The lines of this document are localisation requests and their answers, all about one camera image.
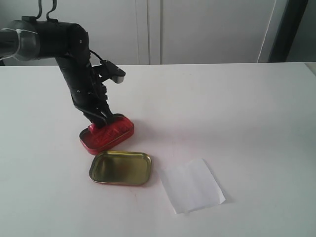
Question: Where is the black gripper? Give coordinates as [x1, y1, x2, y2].
[71, 81, 114, 129]

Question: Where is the red ink pad tin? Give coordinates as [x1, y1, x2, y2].
[79, 114, 134, 155]

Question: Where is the white cabinet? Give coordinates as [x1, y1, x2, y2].
[0, 0, 287, 67]

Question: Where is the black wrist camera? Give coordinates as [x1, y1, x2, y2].
[93, 60, 126, 84]

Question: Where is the dark door frame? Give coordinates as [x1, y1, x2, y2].
[268, 0, 309, 63]

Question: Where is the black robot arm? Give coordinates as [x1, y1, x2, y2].
[0, 16, 114, 128]

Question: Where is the gold tin lid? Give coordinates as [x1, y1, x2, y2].
[89, 151, 152, 186]

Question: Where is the red stamp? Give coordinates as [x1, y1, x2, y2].
[88, 123, 99, 134]

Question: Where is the white paper sheet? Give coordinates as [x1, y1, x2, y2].
[159, 159, 226, 214]

